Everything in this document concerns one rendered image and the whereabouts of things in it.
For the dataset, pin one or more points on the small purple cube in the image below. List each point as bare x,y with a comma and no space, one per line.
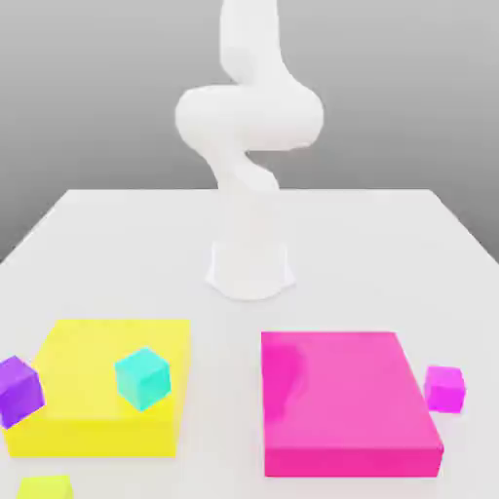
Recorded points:
17,391

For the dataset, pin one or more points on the small magenta cube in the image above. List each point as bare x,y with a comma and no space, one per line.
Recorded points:
444,389

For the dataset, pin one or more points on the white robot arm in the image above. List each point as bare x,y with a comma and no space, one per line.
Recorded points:
249,117

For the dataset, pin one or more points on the small cyan cube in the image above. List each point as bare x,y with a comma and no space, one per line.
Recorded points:
143,379

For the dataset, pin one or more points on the small yellow-green cube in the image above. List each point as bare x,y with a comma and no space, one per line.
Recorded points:
45,488

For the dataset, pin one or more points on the large yellow box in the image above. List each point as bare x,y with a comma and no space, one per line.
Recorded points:
85,390

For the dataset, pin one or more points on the large pink box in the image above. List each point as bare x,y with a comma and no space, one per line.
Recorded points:
343,397

